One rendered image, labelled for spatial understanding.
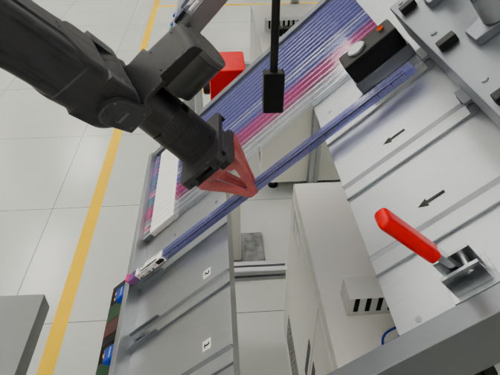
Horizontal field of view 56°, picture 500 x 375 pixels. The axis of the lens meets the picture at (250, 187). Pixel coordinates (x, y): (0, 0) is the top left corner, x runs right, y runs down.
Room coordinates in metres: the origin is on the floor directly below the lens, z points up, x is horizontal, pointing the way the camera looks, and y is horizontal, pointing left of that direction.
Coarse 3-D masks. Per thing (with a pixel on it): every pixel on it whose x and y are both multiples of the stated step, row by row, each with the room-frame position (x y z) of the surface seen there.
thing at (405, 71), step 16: (384, 80) 0.51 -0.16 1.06; (400, 80) 0.50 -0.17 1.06; (368, 96) 0.51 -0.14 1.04; (384, 96) 0.50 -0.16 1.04; (352, 112) 0.50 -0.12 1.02; (336, 128) 0.50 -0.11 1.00; (304, 144) 0.50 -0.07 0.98; (288, 160) 0.50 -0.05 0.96; (272, 176) 0.50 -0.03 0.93; (224, 208) 0.49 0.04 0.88; (208, 224) 0.49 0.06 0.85; (176, 240) 0.50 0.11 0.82
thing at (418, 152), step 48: (384, 0) 0.74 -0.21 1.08; (336, 96) 0.60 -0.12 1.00; (432, 96) 0.47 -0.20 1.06; (336, 144) 0.50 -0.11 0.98; (384, 144) 0.44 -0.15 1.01; (432, 144) 0.40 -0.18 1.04; (480, 144) 0.36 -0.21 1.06; (384, 192) 0.38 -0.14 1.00; (432, 192) 0.34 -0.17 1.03; (480, 192) 0.31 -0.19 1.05; (384, 240) 0.32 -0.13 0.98; (432, 240) 0.29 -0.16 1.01; (480, 240) 0.27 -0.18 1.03; (384, 288) 0.27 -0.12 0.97; (432, 288) 0.25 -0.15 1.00
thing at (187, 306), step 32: (192, 224) 0.55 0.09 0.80; (224, 224) 0.50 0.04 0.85; (192, 256) 0.48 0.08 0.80; (224, 256) 0.44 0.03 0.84; (160, 288) 0.46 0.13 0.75; (192, 288) 0.42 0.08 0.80; (224, 288) 0.38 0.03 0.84; (160, 320) 0.40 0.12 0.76; (192, 320) 0.37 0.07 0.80; (224, 320) 0.34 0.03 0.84; (160, 352) 0.35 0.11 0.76; (192, 352) 0.32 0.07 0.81; (224, 352) 0.30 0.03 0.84
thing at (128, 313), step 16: (144, 192) 0.72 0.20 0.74; (144, 208) 0.67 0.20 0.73; (144, 224) 0.63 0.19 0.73; (144, 256) 0.56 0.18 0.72; (128, 272) 0.51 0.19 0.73; (128, 288) 0.48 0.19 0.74; (128, 304) 0.45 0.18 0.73; (128, 320) 0.42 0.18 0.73; (128, 336) 0.40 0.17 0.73; (112, 352) 0.37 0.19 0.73; (128, 352) 0.37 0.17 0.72; (112, 368) 0.34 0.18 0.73; (128, 368) 0.35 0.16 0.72
